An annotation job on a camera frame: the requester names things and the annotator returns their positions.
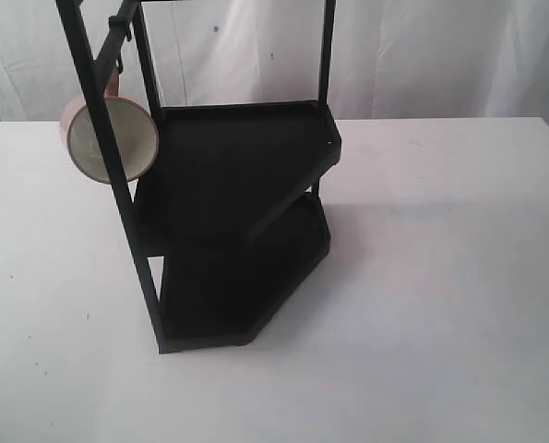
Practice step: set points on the black two-tier metal rack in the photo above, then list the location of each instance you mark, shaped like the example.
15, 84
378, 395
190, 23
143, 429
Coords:
228, 221

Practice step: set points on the brown mug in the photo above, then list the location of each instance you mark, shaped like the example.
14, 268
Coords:
136, 135

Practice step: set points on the black rack hook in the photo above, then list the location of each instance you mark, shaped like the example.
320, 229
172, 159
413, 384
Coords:
119, 26

